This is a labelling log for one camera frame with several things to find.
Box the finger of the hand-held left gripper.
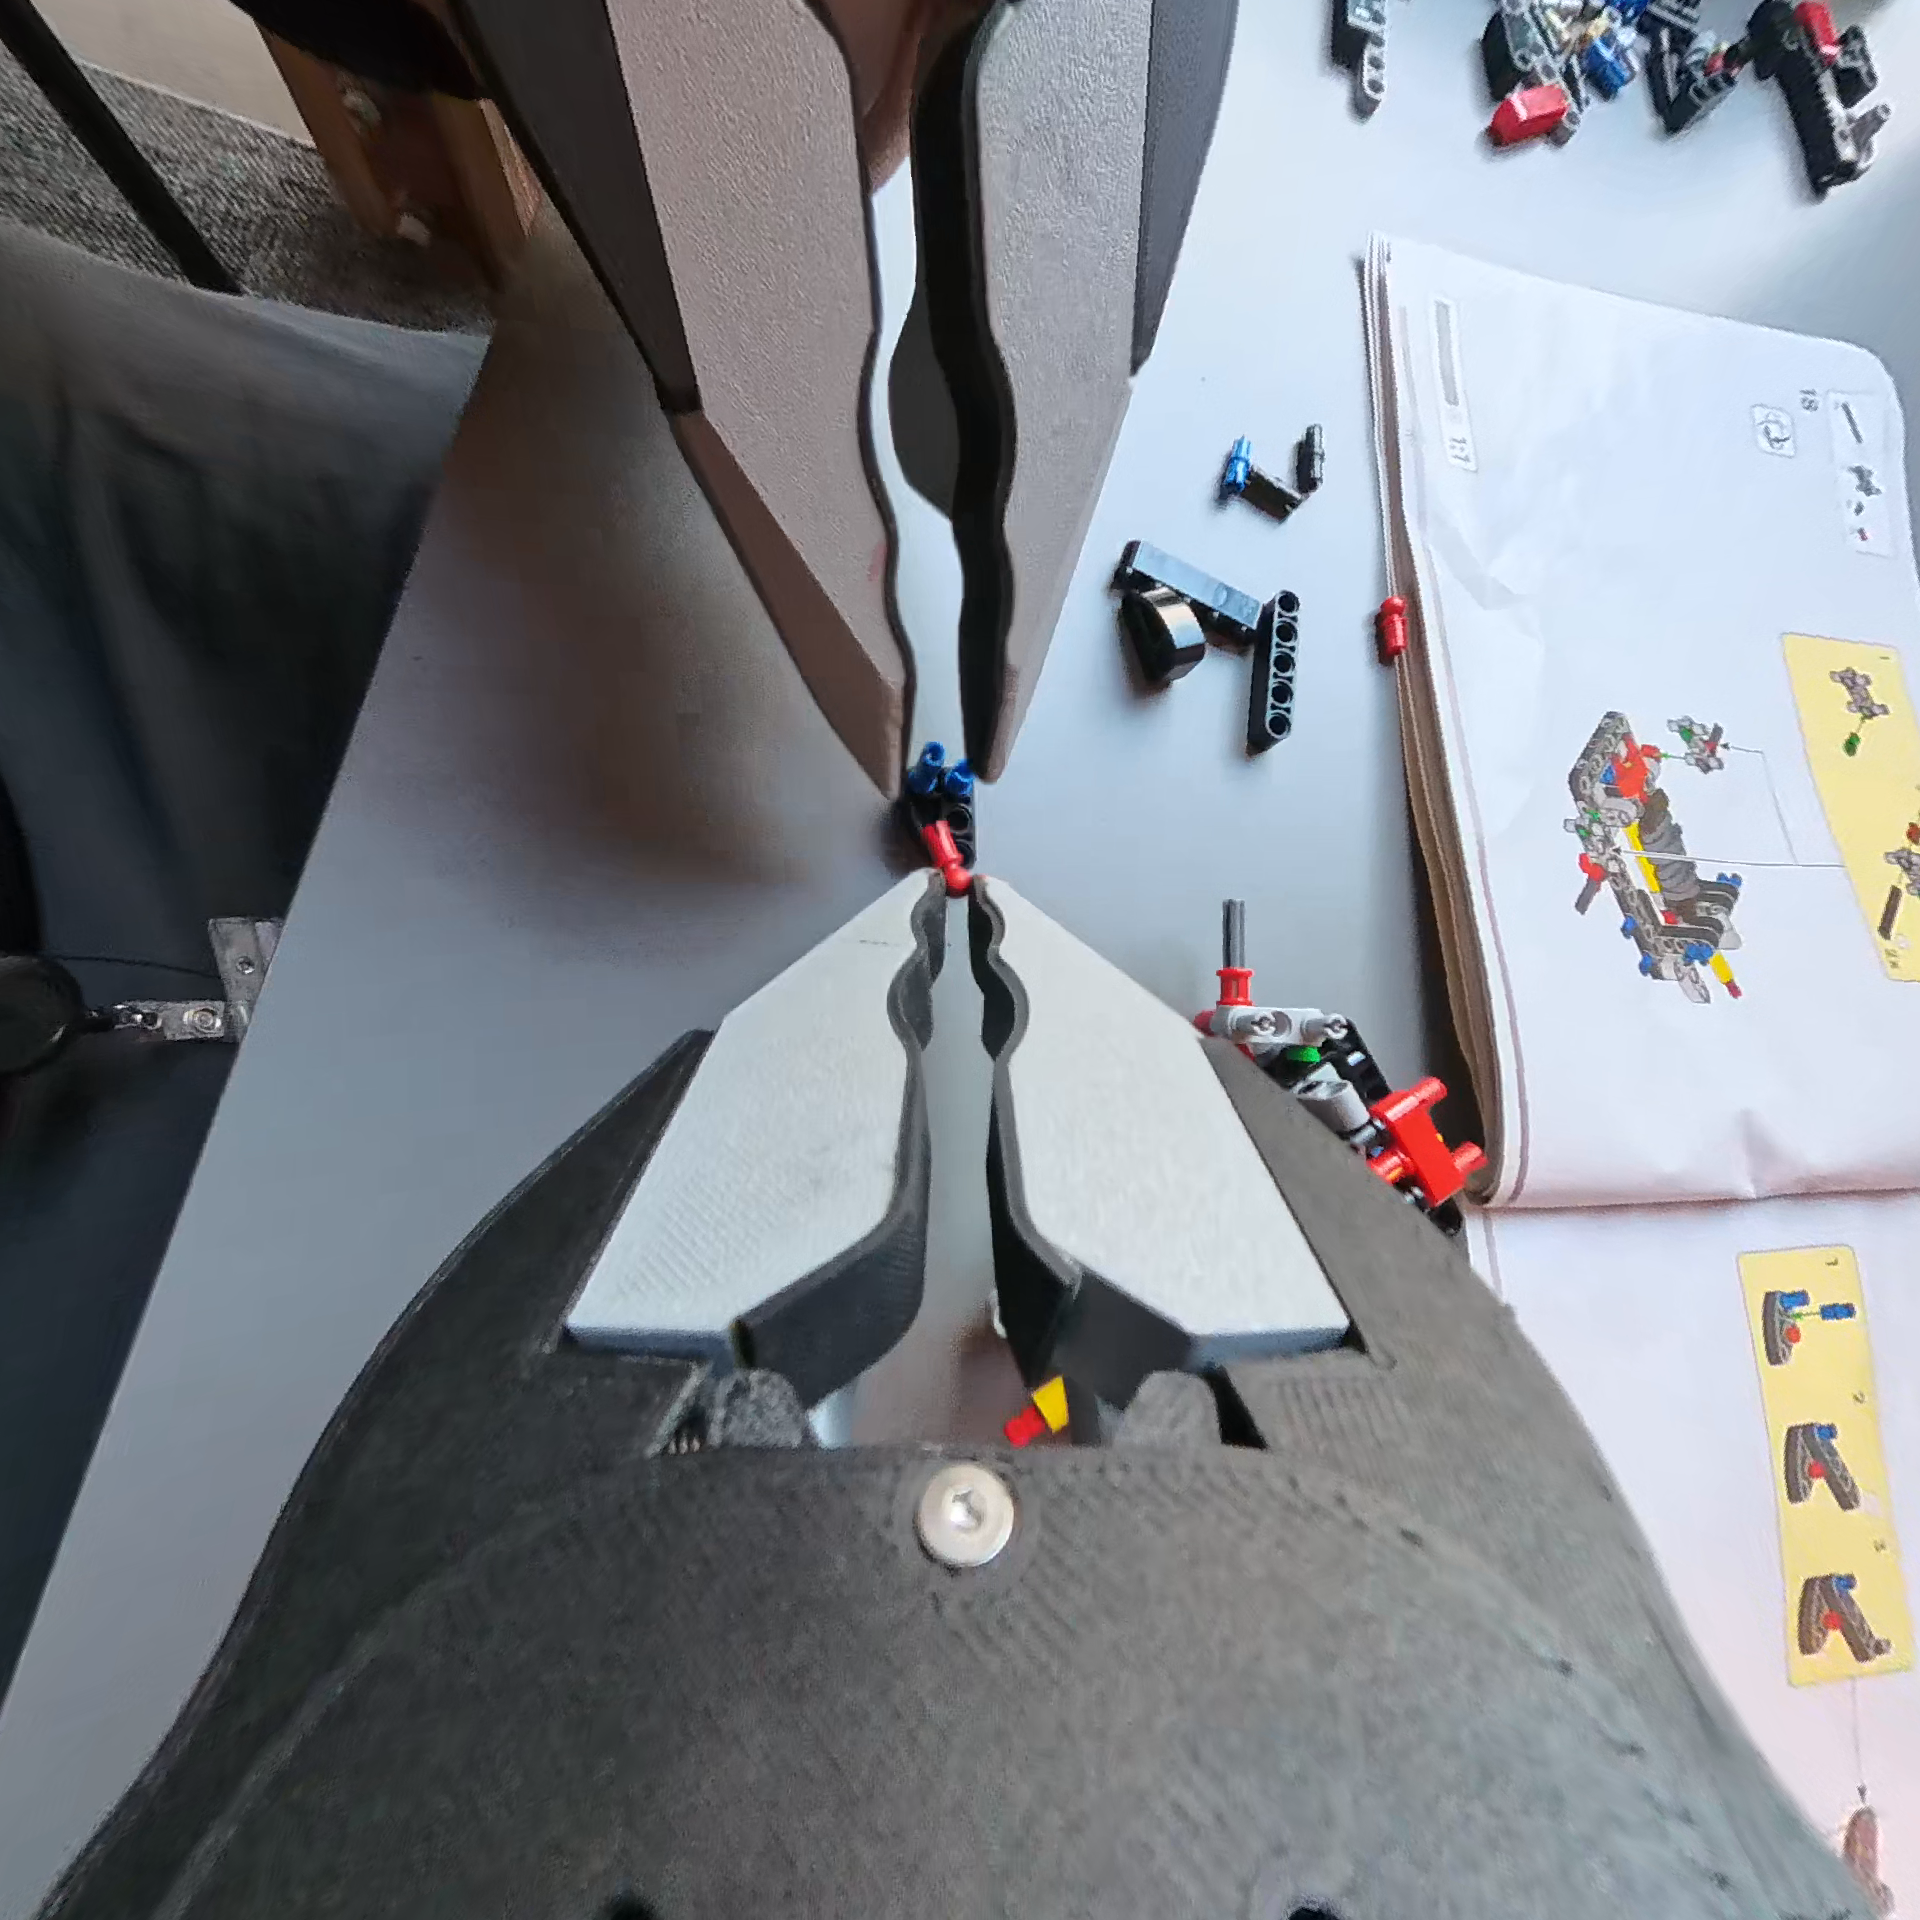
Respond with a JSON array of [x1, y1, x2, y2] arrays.
[[886, 0, 1160, 784], [604, 0, 920, 807]]

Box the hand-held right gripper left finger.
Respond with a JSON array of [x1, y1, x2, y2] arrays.
[[566, 870, 950, 1414]]

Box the black angled lego piece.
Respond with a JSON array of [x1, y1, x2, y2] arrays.
[[901, 742, 984, 872]]

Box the wooden post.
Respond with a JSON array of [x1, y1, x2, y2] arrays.
[[263, 23, 544, 290]]

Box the person's grey trousers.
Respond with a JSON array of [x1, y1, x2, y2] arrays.
[[0, 224, 492, 1696]]

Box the black metal bar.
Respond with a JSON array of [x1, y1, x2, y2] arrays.
[[0, 0, 245, 298]]

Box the long black lego beam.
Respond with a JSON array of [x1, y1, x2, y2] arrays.
[[1112, 540, 1269, 635]]

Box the pile of loose lego pieces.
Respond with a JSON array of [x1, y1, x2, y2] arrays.
[[1328, 0, 1900, 200]]

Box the metal badge clip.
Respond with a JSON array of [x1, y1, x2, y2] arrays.
[[90, 997, 237, 1046]]

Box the lego engine chassis assembly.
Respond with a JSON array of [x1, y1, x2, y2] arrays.
[[996, 901, 1490, 1448]]

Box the curved black lego piece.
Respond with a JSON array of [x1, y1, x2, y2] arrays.
[[1122, 588, 1208, 688]]

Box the lego instruction booklet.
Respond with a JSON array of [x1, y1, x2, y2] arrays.
[[1359, 230, 1920, 1920]]

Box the person's left hand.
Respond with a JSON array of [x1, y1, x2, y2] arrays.
[[854, 0, 987, 197]]

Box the black badge reel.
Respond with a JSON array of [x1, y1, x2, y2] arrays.
[[0, 955, 87, 1076]]

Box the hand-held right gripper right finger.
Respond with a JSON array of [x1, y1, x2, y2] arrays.
[[972, 872, 1354, 1445]]

